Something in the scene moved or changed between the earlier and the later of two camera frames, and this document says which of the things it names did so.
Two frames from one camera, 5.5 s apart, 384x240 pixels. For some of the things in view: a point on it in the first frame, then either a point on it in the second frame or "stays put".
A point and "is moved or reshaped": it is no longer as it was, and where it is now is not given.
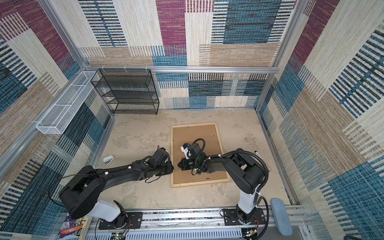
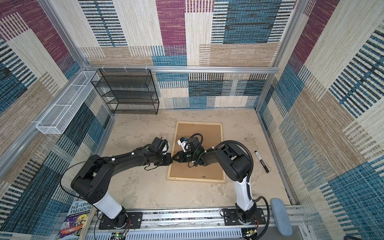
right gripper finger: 183,163 → 178,155
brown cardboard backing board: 189,134 is moved or reshaped
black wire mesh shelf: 127,91 stays put
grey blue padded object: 282,217 stays put
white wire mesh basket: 55,121 stays put
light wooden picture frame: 199,182 is moved or reshaped
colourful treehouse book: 71,228 stays put
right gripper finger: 183,168 → 180,160
